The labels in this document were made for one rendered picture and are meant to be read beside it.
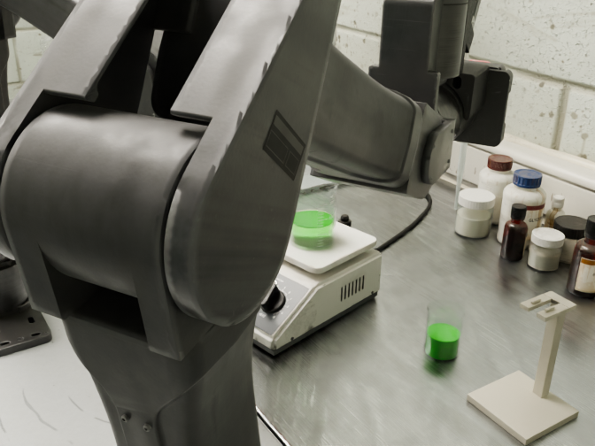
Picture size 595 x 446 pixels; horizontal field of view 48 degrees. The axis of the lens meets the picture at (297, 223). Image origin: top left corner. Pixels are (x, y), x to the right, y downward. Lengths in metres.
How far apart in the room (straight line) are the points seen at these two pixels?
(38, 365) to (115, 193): 0.63
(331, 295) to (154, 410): 0.58
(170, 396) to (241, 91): 0.11
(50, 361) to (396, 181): 0.54
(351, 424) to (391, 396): 0.06
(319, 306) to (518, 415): 0.25
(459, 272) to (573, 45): 0.41
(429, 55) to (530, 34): 0.76
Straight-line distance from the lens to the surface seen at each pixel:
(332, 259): 0.82
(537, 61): 1.22
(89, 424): 0.74
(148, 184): 0.20
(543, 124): 1.22
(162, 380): 0.25
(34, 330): 0.88
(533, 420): 0.75
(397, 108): 0.39
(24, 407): 0.78
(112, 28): 0.25
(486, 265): 1.03
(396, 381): 0.77
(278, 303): 0.80
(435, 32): 0.48
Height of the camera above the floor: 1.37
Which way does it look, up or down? 25 degrees down
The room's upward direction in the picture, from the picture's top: 1 degrees clockwise
